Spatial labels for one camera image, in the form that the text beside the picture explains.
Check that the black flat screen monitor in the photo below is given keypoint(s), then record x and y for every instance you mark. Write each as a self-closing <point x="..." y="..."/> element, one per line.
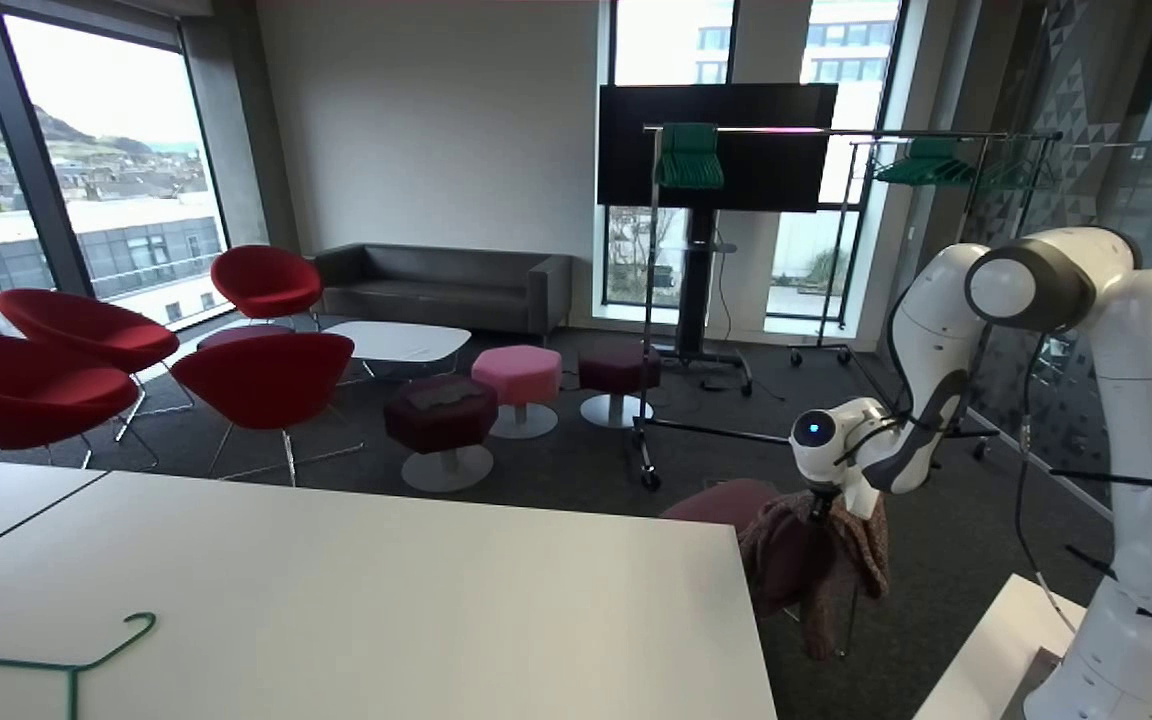
<point x="716" y="114"/>

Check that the pink round stool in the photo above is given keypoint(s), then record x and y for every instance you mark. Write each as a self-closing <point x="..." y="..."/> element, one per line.
<point x="518" y="372"/>

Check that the green garment on hanger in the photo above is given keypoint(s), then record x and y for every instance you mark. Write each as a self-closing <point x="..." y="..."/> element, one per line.
<point x="924" y="166"/>

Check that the green folded hanging garment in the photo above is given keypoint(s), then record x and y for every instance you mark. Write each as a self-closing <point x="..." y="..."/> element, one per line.
<point x="693" y="160"/>

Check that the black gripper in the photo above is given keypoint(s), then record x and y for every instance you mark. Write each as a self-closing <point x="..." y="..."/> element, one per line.
<point x="825" y="497"/>

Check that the small dark red stool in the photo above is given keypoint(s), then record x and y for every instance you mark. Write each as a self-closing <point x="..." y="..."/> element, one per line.
<point x="616" y="371"/>

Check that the white low coffee table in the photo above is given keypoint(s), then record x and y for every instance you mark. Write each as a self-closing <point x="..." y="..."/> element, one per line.
<point x="399" y="343"/>

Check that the dark grey sofa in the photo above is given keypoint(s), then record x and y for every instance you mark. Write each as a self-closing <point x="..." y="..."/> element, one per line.
<point x="438" y="284"/>

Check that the metal rolling clothes rack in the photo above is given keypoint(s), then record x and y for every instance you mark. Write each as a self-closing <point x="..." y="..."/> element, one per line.
<point x="646" y="307"/>

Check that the large dark red stool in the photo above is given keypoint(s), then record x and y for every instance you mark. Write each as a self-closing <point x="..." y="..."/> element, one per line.
<point x="441" y="413"/>

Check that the mauve cloth garment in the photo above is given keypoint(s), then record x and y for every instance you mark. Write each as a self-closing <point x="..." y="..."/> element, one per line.
<point x="722" y="501"/>

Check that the brown knitted sweater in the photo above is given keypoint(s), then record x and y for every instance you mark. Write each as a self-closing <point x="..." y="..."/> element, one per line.
<point x="821" y="575"/>

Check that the white robot mount platform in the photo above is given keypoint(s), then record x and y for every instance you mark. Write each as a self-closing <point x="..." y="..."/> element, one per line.
<point x="996" y="654"/>

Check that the small red lounge chair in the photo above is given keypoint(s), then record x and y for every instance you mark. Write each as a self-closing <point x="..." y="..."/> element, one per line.
<point x="265" y="276"/>

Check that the black monitor floor stand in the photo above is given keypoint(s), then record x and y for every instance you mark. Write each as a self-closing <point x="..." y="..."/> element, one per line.
<point x="697" y="284"/>

